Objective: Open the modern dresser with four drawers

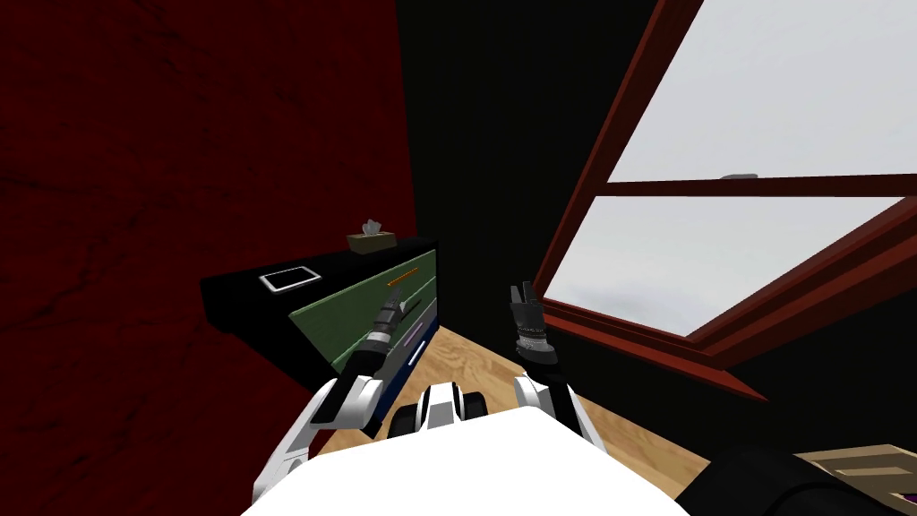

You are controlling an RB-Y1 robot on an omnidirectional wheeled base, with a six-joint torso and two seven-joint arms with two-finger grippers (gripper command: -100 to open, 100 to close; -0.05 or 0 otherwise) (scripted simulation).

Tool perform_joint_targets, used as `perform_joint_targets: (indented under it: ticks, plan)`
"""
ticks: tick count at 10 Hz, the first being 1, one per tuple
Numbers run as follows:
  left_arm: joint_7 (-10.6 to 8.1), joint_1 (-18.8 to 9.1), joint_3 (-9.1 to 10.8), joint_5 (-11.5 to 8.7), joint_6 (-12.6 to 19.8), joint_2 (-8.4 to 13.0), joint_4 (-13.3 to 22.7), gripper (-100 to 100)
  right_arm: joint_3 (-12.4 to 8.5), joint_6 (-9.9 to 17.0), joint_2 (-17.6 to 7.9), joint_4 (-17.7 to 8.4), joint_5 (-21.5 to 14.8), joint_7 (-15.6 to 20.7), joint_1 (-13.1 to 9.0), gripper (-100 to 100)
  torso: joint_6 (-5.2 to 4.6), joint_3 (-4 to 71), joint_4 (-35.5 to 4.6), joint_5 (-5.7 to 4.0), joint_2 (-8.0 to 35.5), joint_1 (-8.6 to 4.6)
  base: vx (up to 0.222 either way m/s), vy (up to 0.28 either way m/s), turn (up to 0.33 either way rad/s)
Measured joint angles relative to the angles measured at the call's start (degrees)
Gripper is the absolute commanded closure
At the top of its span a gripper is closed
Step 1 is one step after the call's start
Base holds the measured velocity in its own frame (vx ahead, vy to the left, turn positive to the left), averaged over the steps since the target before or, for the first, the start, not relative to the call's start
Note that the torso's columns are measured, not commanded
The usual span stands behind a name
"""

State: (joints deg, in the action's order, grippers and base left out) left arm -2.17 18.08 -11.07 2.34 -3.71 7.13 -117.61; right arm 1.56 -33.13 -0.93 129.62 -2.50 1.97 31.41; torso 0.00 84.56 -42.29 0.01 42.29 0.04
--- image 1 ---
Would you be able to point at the black dresser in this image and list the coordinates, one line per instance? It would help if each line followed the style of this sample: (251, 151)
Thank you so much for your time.
(243, 304)

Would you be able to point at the grey-green drawer front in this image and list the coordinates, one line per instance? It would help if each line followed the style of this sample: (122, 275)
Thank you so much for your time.
(424, 319)

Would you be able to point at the red-brown framed window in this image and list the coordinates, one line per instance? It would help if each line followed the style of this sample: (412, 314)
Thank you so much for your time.
(716, 251)

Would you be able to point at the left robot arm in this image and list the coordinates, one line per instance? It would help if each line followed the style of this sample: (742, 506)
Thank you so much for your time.
(354, 390)

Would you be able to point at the white-framed tablet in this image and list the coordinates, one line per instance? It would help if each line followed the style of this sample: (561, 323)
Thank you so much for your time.
(290, 279)

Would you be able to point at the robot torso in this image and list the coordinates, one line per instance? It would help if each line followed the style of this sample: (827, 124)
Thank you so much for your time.
(466, 466)

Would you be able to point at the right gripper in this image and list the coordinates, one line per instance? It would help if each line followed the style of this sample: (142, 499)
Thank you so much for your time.
(529, 317)

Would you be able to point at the tan tissue box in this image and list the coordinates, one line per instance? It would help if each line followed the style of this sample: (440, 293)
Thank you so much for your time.
(371, 241)

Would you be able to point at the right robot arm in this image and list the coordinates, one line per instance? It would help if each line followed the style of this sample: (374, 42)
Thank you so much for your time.
(551, 390)

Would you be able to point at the tan cardboard box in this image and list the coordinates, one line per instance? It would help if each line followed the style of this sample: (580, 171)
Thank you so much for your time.
(863, 466)

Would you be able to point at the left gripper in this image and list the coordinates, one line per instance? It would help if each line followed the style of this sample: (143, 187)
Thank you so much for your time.
(394, 308)

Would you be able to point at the dark blue drawer front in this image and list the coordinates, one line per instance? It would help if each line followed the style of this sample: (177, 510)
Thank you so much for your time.
(401, 380)

